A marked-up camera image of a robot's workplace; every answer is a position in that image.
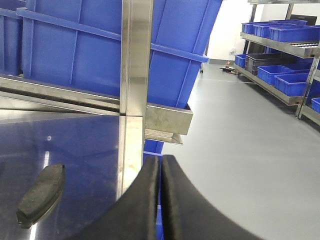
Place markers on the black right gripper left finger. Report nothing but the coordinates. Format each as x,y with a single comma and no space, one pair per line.
134,215

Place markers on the dark brake pad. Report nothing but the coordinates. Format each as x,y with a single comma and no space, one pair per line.
42,195

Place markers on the stainless steel rack frame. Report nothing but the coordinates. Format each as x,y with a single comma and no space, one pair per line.
138,119

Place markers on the large blue plastic bin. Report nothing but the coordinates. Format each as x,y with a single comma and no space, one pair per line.
77,43

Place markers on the black crate on shelf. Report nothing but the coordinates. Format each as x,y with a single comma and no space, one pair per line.
253,61

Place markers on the background steel shelf rack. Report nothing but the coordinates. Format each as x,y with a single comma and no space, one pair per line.
295,84

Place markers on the blue crate on shelf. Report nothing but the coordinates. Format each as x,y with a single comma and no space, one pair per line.
295,33

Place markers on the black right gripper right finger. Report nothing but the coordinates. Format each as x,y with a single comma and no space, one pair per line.
187,214

